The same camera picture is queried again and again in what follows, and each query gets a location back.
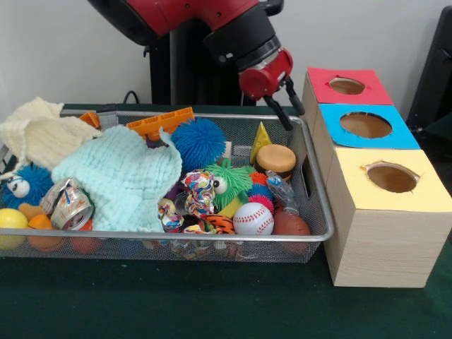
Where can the black flat monitor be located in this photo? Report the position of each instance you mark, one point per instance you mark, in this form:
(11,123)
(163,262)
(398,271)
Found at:
(434,70)

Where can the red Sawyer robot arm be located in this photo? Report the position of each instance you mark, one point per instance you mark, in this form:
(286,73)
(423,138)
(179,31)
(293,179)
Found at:
(219,14)

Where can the dark green side table cloth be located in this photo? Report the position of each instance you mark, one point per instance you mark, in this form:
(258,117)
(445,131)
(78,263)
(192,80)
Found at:
(441,129)

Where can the blue spiky ball with eyes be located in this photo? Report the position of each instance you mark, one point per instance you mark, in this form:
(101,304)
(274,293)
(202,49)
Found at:
(31,183)

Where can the green spiky toy with eyes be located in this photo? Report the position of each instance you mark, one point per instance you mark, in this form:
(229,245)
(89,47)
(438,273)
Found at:
(233,180)

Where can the white toy baseball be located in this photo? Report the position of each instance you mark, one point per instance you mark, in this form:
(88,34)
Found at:
(253,219)

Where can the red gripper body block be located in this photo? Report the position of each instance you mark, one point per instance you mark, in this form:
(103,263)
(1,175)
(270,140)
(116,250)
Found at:
(257,83)

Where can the crushed silver drink can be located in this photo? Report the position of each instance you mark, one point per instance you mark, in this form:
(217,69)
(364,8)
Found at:
(69,208)

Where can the plain blue spiky ball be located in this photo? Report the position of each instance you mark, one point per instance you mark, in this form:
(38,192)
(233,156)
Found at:
(199,139)

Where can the yellow toy cheese wedge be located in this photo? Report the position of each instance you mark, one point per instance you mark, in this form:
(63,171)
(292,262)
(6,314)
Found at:
(260,139)

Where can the toy hamburger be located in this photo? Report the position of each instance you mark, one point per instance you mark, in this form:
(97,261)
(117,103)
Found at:
(275,159)

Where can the cream muslin cloth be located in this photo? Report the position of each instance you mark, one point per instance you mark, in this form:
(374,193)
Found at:
(42,137)

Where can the multicolour patterned cloth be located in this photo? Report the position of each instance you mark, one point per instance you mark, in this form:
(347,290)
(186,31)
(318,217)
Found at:
(197,192)

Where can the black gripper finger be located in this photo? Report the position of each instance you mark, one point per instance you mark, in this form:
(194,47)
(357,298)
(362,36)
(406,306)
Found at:
(295,97)
(279,112)

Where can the clear plastic packet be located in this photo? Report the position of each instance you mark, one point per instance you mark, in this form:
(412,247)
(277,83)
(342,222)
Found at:
(279,187)

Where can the mint green muslin cloth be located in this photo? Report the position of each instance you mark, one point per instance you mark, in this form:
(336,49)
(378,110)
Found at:
(120,180)

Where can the wooden box with three holes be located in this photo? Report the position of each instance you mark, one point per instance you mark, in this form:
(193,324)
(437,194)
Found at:
(385,247)

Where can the yellow smooth ball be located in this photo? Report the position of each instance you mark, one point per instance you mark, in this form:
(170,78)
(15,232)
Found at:
(12,220)

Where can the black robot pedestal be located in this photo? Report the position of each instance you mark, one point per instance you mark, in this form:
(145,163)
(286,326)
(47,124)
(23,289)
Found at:
(197,81)

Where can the brown toy football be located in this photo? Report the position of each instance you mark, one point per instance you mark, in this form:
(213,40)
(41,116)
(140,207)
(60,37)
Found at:
(291,224)

